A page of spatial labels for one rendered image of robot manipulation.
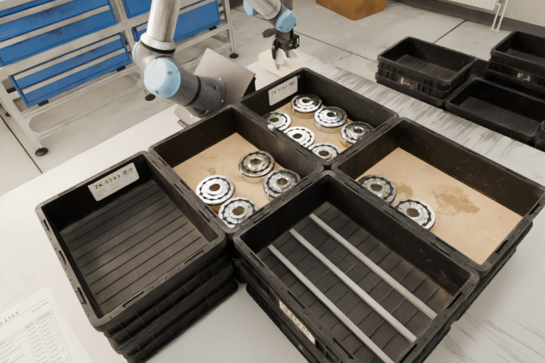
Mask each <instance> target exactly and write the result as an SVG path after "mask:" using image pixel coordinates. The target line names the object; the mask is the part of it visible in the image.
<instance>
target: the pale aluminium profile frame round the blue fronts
mask: <svg viewBox="0 0 545 363"><path fill-rule="evenodd" d="M112 1H113V4H114V7H115V10H116V12H117V15H118V18H119V21H120V23H116V24H114V25H111V26H108V27H107V28H102V29H101V30H98V31H96V32H92V33H90V34H88V35H85V36H82V37H79V38H77V39H74V40H72V41H68V42H66V43H64V44H61V45H58V46H55V47H53V48H51V49H47V50H45V51H42V52H40V53H37V54H34V55H32V56H30V57H27V58H24V59H21V60H19V61H17V62H13V63H11V64H9V65H6V66H3V67H0V103H1V104H2V106H3V107H4V109H5V110H6V111H7V112H6V113H5V115H6V116H7V117H10V116H11V117H12V118H13V119H14V121H15V122H16V124H17V125H18V126H19V128H20V129H21V130H22V131H23V132H24V134H25V135H26V136H27V138H28V139H29V140H30V142H31V143H32V145H33V146H34V148H35V149H36V151H35V155H36V156H43V155H45V154H46V153H47V152H48V149H47V148H46V147H42V146H41V144H40V143H39V141H38V140H40V139H43V138H45V137H47V136H49V135H51V134H53V133H55V132H57V131H59V130H61V129H63V128H65V127H68V126H70V125H72V124H74V123H76V122H78V121H80V120H82V119H84V118H86V117H88V116H90V115H92V114H94V113H97V112H99V111H101V110H103V109H105V108H107V107H109V106H111V105H113V104H115V103H117V102H119V101H121V100H124V99H126V98H127V97H129V96H132V95H134V94H136V93H137V92H140V91H142V90H144V92H145V93H146V94H147V96H146V97H145V100H147V101H150V100H154V99H155V98H156V96H155V95H153V94H151V92H150V91H149V90H148V89H147V88H146V87H145V85H144V79H145V78H144V75H143V74H142V72H141V71H140V70H139V69H138V68H137V66H136V64H135V62H134V59H133V55H132V53H133V49H134V46H135V44H136V41H135V40H134V37H133V35H132V32H131V28H132V27H134V26H136V25H139V24H141V23H144V22H147V21H148V20H149V16H150V11H148V12H145V13H143V14H141V15H137V16H135V17H132V18H130V19H127V17H126V14H125V11H124V9H123V6H122V2H121V0H112ZM198 1H200V0H182V1H181V5H180V8H182V7H185V6H188V5H191V4H192V3H195V2H198ZM221 1H222V6H221V7H219V12H220V11H224V16H225V18H224V19H223V18H221V23H219V24H220V25H218V26H213V27H211V28H209V29H206V30H204V31H202V32H201V33H200V34H198V35H196V36H195V35H193V36H192V37H191V38H189V39H186V40H184V41H182V42H179V43H177V44H176V49H175V53H176V52H178V51H179V50H181V49H185V48H186V47H188V46H190V45H193V44H195V43H197V42H199V41H202V40H204V39H206V38H208V37H212V38H214V39H216V40H218V41H220V42H222V43H224V44H222V45H219V46H217V47H216V48H214V49H212V50H213V51H214V52H216V53H220V52H222V51H224V50H227V49H230V52H232V54H230V58H237V57H238V54H237V53H234V52H236V47H235V41H234V31H233V25H232V19H231V14H230V4H229V0H221ZM180 8H179V9H180ZM224 30H226V31H227V37H225V36H222V35H221V34H218V33H219V32H222V31H224ZM118 32H121V33H123V32H124V35H125V37H126V40H127V45H126V47H127V50H128V51H131V55H130V54H129V55H130V58H131V61H132V62H131V64H130V65H128V66H122V67H119V68H118V69H116V70H115V71H114V70H112V71H113V72H112V71H111V73H109V74H107V75H104V76H102V77H100V78H99V79H95V80H93V81H92V82H89V83H86V84H84V85H82V86H80V87H78V88H75V89H73V90H71V91H69V92H66V93H64V94H62V95H60V96H56V97H54V98H53V99H51V100H44V101H42V102H41V103H38V105H37V106H34V107H32V108H30V109H27V110H25V111H23V112H20V111H19V110H18V109H17V107H16V105H15V103H14V102H13V100H14V99H17V98H19V97H20V95H19V93H18V92H17V91H15V92H12V93H7V91H6V89H5V88H4V87H3V86H2V83H1V81H2V80H4V79H8V78H9V77H8V75H12V74H14V73H16V72H19V71H22V70H25V69H27V68H29V67H31V66H35V65H37V64H39V63H42V62H45V61H47V60H50V59H51V58H56V57H57V56H60V55H62V54H65V53H68V52H70V51H72V50H74V49H78V48H80V47H83V46H85V45H88V44H91V43H93V42H95V41H98V40H101V39H103V38H106V37H108V36H112V35H113V34H116V33H118ZM203 56H204V53H202V54H201V55H199V56H196V57H194V58H192V59H190V60H188V61H186V62H184V63H181V64H179V65H180V66H181V67H182V68H184V69H187V68H189V67H191V66H194V65H195V64H197V63H200V61H201V59H202V57H203ZM135 72H137V73H138V74H139V75H137V74H136V73H135ZM124 75H127V76H128V77H130V78H131V79H133V80H134V81H136V82H137V84H136V85H135V86H133V87H131V88H128V89H127V90H125V91H123V92H120V93H118V94H116V95H114V96H111V97H110V98H108V99H105V100H103V101H101V102H99V103H97V104H95V105H93V106H90V107H88V108H86V109H84V110H82V111H80V112H78V113H75V114H73V115H71V116H70V117H67V118H65V119H63V120H61V121H59V122H56V123H54V124H53V125H51V126H48V127H46V128H44V129H42V130H33V129H30V127H29V122H30V120H31V119H32V117H34V116H36V115H38V114H40V113H43V112H45V111H47V110H49V109H52V108H54V107H56V106H58V105H60V104H63V103H65V102H67V101H69V100H72V99H74V98H76V97H77V96H81V95H83V94H84V93H86V92H90V91H91V90H93V89H95V88H98V87H100V86H102V85H104V84H107V83H109V82H111V81H113V80H116V79H118V78H120V77H122V76H124ZM37 149H38V150H37Z"/></svg>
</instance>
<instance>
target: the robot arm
mask: <svg viewBox="0 0 545 363"><path fill-rule="evenodd" d="M181 1H182V0H152V5H151V10H150V16H149V20H148V29H147V32H146V33H144V34H142V35H141V37H140V40H139V42H137V43H136V44H135V46H134V49H133V53H132V55H133V59H134V62H135V64H136V66H137V68H138V69H139V70H140V71H141V72H142V74H143V75H144V78H145V79H144V85H145V87H146V88H147V89H148V90H149V91H150V92H151V93H152V94H154V95H155V96H158V97H160V98H164V99H166V100H169V101H172V102H174V103H176V104H178V105H181V106H183V107H184V108H185V109H187V110H188V111H189V112H190V113H191V114H192V115H193V116H195V117H198V118H204V117H207V116H208V115H210V114H212V113H213V112H214V111H215V110H216V108H217V106H218V105H219V103H220V100H221V85H220V84H219V82H218V81H217V80H216V79H214V78H212V77H209V76H201V75H195V74H193V73H191V72H190V71H188V70H185V69H184V68H182V67H181V66H180V65H179V64H178V62H177V61H176V60H175V59H174V53H175V49H176V44H175V42H174V40H173V38H174V31H175V27H176V23H177V19H178V13H179V8H180V5H181ZM243 5H244V8H245V11H246V13H247V14H248V15H249V16H254V15H260V16H261V17H262V18H264V19H265V20H267V21H268V22H269V23H270V24H271V25H272V26H273V27H275V28H267V29H266V30H264V32H262V35H263V37H264V38H266V37H267V38H269V37H271V36H273V35H274V34H276V35H275V36H274V38H273V43H272V59H273V62H274V65H275V67H276V68H277V70H278V69H279V65H284V64H285V60H284V59H283V58H282V56H281V55H282V51H281V49H282V50H283V51H284V52H285V55H286V57H287V58H290V59H291V58H296V57H297V56H298V55H297V54H296V53H295V52H294V51H293V49H297V48H298V47H299V35H297V34H295V33H294V27H295V26H296V16H295V14H294V13H293V0H243ZM297 38H298V44H297ZM278 48H279V50H278Z"/></svg>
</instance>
